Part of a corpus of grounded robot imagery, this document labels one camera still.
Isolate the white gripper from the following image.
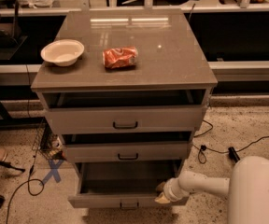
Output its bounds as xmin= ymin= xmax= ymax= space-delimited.
xmin=155 ymin=178 xmax=190 ymax=204

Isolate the grey drawer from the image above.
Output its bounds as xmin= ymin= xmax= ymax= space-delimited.
xmin=40 ymin=89 xmax=207 ymax=135
xmin=63 ymin=131 xmax=192 ymax=162
xmin=68 ymin=160 xmax=181 ymax=209

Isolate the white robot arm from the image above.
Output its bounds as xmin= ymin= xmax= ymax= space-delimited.
xmin=155 ymin=156 xmax=269 ymax=224

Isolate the grey drawer cabinet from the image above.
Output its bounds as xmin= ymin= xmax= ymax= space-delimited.
xmin=30 ymin=8 xmax=219 ymax=173

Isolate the black metal bar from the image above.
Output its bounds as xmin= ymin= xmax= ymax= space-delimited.
xmin=228 ymin=147 xmax=240 ymax=163

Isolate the blue tape cross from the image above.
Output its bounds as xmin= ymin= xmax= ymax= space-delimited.
xmin=42 ymin=160 xmax=64 ymax=184

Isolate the crushed orange soda can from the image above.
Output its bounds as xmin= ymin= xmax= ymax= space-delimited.
xmin=103 ymin=47 xmax=138 ymax=69

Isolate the black stick tool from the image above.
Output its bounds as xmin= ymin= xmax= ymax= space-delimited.
xmin=0 ymin=161 xmax=25 ymax=173

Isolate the white paper bowl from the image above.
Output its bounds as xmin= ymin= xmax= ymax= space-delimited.
xmin=40 ymin=39 xmax=85 ymax=67

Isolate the black floor cable right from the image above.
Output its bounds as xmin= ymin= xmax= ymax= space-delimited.
xmin=192 ymin=119 xmax=269 ymax=165

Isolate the black floor cable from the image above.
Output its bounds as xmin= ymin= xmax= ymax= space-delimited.
xmin=5 ymin=115 xmax=47 ymax=224
xmin=192 ymin=119 xmax=269 ymax=165

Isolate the wire basket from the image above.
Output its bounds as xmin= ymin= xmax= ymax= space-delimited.
xmin=32 ymin=122 xmax=63 ymax=160

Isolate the black floor cable left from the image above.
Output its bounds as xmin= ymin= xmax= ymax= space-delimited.
xmin=5 ymin=115 xmax=47 ymax=224

